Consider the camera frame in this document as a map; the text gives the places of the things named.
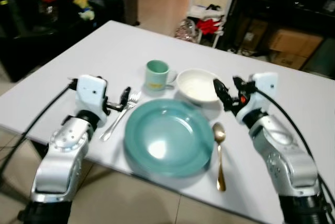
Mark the gold spoon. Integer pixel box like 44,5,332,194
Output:
213,122,227,192

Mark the teal plate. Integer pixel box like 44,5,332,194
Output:
123,98,216,178

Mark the silver fork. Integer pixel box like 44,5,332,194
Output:
99,91,142,142

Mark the white bowl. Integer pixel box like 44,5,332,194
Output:
176,69,221,105

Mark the green ceramic mug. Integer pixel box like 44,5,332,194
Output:
145,60,178,92

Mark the small cardboard box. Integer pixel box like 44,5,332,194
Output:
238,20,269,52

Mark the red cloth item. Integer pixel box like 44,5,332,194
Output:
198,19,223,35

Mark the large cardboard box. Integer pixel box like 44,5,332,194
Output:
270,28,324,70

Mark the patterned bag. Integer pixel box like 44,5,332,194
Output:
174,19,199,42

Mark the white chair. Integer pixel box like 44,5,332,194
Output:
187,0,239,49

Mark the dark suitcase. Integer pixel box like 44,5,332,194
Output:
118,0,140,27

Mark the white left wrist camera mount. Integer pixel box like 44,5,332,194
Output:
75,75,109,115

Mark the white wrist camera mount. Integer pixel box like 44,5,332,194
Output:
75,75,109,115
250,72,279,112

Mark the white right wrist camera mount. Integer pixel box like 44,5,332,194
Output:
250,72,279,112

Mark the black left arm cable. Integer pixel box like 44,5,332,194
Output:
0,79,78,177

